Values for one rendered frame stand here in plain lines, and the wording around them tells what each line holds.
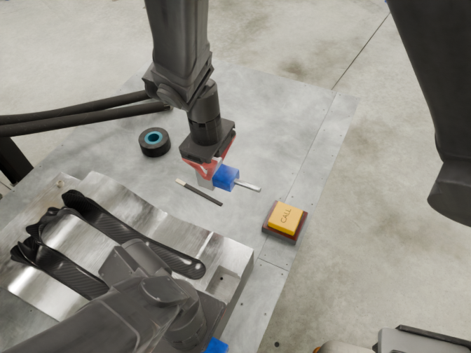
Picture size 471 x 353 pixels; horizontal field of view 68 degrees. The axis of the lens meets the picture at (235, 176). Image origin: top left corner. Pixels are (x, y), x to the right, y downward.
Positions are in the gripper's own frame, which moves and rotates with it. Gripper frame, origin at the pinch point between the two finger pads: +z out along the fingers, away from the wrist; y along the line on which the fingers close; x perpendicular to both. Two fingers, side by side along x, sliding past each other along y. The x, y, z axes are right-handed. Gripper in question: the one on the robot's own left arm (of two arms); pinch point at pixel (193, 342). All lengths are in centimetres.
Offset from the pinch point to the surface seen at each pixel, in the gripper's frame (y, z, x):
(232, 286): -11.9, 4.8, 0.8
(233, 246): -17.9, 2.1, -1.9
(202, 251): -14.7, 2.2, -6.8
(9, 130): -21, 0, -63
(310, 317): -40, 91, 21
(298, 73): -193, 93, -38
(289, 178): -44.2, 11.3, 0.8
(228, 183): -27.2, -3.3, -7.4
